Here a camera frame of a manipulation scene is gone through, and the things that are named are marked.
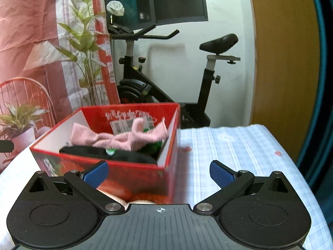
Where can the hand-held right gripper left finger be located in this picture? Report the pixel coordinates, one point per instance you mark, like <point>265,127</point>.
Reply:
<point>97,174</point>

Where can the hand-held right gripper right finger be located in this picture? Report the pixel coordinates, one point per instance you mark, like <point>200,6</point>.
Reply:
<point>222,174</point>

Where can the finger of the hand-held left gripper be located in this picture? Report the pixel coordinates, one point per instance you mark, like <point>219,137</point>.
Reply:
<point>5,146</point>

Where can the beige knit towel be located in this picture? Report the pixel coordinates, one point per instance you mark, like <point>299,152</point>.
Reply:
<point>114,200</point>

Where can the black cloth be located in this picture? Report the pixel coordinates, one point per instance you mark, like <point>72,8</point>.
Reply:
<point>124,156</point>

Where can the pink knit cloth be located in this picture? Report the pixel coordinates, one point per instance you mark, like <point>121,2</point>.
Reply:
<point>109,140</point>

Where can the red strawberry print box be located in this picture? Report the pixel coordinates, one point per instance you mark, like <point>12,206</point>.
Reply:
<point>145,179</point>

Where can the green soft item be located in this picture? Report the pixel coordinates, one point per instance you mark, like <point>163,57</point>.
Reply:
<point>151,148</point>

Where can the blue checked bedsheet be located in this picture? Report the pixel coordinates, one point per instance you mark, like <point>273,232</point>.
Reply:
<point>234,145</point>

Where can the black exercise bike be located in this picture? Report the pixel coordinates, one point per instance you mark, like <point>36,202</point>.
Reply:
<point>135,83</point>

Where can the printed backdrop cloth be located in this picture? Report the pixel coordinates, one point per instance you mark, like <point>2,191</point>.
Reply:
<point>31,31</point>

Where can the wooden wardrobe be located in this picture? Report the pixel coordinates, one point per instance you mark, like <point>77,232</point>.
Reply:
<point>281,57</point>

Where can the white plastic bag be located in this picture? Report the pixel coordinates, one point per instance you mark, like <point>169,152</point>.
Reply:
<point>115,7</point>

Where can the dark window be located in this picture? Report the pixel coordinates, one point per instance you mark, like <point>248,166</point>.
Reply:
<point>177,0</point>

